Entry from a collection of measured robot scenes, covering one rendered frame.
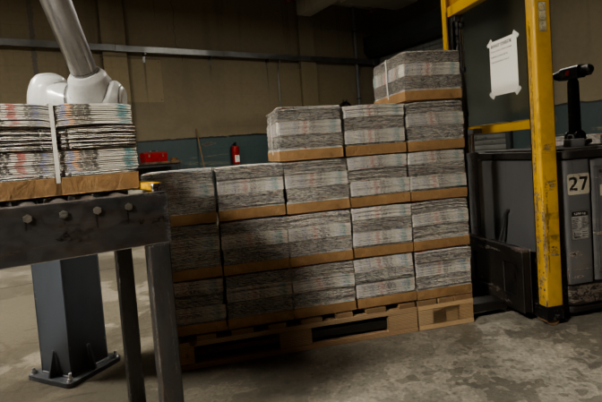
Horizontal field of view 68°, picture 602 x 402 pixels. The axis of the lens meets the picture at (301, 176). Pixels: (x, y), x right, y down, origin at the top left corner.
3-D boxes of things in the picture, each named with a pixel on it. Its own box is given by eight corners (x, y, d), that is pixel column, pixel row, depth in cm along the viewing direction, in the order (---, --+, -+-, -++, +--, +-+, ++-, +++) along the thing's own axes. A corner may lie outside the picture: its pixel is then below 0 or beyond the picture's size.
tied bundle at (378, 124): (323, 158, 234) (321, 114, 233) (376, 154, 240) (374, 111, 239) (345, 158, 197) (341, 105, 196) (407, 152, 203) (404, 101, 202)
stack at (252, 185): (166, 338, 220) (150, 171, 216) (386, 304, 245) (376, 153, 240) (158, 376, 183) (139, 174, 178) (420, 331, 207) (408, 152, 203)
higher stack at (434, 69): (385, 304, 245) (370, 67, 238) (435, 297, 251) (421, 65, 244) (418, 331, 207) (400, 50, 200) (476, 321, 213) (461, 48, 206)
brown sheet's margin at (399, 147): (324, 157, 234) (323, 148, 234) (376, 152, 240) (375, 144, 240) (346, 156, 197) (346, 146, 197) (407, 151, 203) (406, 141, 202)
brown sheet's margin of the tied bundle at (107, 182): (121, 184, 143) (120, 171, 142) (140, 187, 118) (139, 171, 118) (64, 190, 134) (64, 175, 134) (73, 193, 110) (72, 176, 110)
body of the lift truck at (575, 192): (479, 281, 274) (472, 151, 270) (555, 269, 285) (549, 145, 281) (570, 320, 206) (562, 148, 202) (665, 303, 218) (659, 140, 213)
